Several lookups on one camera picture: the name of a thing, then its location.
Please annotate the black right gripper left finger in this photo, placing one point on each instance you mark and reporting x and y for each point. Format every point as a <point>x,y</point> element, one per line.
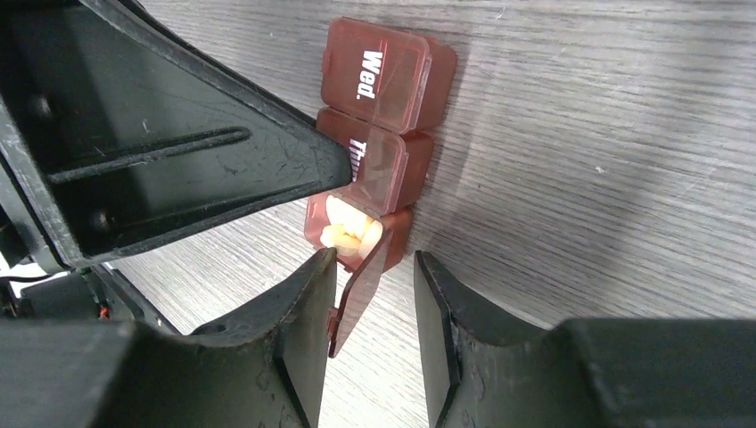
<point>260,365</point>

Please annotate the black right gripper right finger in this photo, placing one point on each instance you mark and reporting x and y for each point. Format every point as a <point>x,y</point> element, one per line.
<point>484,367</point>

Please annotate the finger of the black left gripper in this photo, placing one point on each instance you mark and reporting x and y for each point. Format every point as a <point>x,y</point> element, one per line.
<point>118,137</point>

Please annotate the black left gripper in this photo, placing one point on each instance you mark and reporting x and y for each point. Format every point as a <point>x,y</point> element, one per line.
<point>97,293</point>

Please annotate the brown translucent pill container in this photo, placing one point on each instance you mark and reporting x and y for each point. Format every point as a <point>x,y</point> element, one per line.
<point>384,91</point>

